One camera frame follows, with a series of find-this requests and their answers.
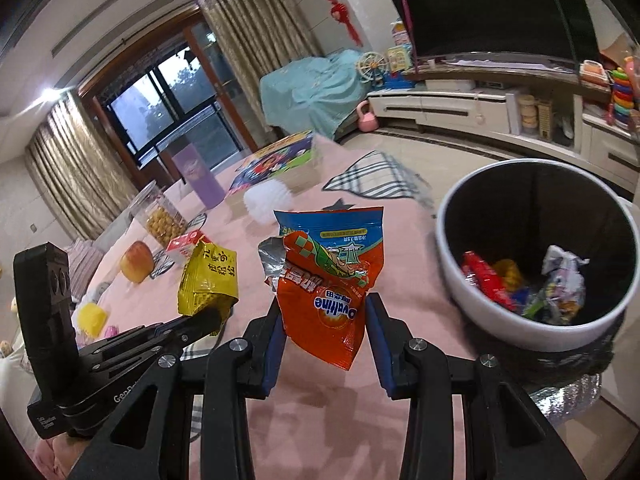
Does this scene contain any colourful cardboard box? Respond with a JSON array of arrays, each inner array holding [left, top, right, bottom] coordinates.
[[227, 131, 321, 206]]

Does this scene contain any white television cabinet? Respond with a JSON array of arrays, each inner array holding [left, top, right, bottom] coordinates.
[[367, 52, 640, 196]]

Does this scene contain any white bin with black bag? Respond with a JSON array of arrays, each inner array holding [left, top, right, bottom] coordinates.
[[434, 158, 640, 381]]

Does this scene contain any dark framed glass door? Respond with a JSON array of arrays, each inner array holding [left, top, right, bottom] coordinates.
[[77, 10, 251, 173]]

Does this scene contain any ferris wheel toy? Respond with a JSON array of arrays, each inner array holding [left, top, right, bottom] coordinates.
[[356, 51, 388, 88]]

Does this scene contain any silver foil mat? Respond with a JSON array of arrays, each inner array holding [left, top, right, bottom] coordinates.
[[525, 370, 608, 426]]

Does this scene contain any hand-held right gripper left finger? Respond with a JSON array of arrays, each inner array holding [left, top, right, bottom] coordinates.
[[67, 297, 288, 480]]

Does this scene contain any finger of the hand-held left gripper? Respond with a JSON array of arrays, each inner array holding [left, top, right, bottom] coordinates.
[[89, 346, 177, 387], [77, 306, 224, 362]]

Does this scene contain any toy cash register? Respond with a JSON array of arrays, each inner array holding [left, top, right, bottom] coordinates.
[[579, 60, 611, 86]]

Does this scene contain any brown cardboard box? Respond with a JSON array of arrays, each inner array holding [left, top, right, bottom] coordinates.
[[597, 35, 633, 68]]

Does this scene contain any pink kettlebell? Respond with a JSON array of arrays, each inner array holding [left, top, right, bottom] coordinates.
[[355, 101, 379, 133]]

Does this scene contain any red apple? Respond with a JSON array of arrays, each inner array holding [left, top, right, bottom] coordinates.
[[120, 241, 155, 283]]

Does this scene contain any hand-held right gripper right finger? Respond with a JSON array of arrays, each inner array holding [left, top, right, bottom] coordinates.
[[365, 291, 588, 480]]

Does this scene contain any colourful toy house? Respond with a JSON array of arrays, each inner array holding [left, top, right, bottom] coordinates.
[[387, 20, 416, 76]]

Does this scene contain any yellow snack packet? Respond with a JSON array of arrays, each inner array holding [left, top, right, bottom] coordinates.
[[177, 240, 238, 338]]

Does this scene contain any purple box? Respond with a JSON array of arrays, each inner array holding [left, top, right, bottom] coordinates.
[[171, 142, 226, 210]]

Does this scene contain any colourful stacking rings toy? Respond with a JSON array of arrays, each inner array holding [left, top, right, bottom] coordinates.
[[607, 67, 639, 131]]

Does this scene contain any orange snack packet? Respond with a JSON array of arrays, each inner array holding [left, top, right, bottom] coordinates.
[[257, 206, 386, 372]]

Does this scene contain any silver crumpled packet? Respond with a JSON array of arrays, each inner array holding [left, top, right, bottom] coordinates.
[[522, 245, 591, 326]]

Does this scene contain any pink striped cloth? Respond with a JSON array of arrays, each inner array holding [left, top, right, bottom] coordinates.
[[65, 239, 108, 291]]

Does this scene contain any red snack packet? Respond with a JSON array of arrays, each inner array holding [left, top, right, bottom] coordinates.
[[461, 251, 521, 313]]

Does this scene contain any plaid cloth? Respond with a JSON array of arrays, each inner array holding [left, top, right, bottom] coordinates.
[[322, 150, 436, 208]]

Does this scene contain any beige patterned curtain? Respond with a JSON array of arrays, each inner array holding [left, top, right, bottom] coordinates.
[[200, 0, 326, 153], [24, 92, 138, 241]]

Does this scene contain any red white milk carton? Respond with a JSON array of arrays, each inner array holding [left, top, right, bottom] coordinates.
[[165, 229, 208, 266]]

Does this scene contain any clear jar of snacks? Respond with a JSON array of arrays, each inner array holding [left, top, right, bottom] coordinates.
[[129, 182, 190, 250]]

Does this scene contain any red hanging decoration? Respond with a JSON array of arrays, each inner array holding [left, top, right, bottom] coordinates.
[[301, 0, 366, 48]]

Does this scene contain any yellow wrapper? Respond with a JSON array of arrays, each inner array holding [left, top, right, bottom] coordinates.
[[492, 259, 526, 291]]

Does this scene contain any black television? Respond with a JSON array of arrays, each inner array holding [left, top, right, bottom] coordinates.
[[377, 0, 601, 63]]

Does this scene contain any stack of yellow containers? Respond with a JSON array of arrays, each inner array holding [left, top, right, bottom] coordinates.
[[517, 94, 538, 133]]

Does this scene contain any yellow round object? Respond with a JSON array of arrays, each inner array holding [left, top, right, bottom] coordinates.
[[75, 302, 109, 337]]

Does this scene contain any teal cloth cover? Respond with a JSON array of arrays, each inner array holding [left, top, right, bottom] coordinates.
[[259, 50, 373, 141]]

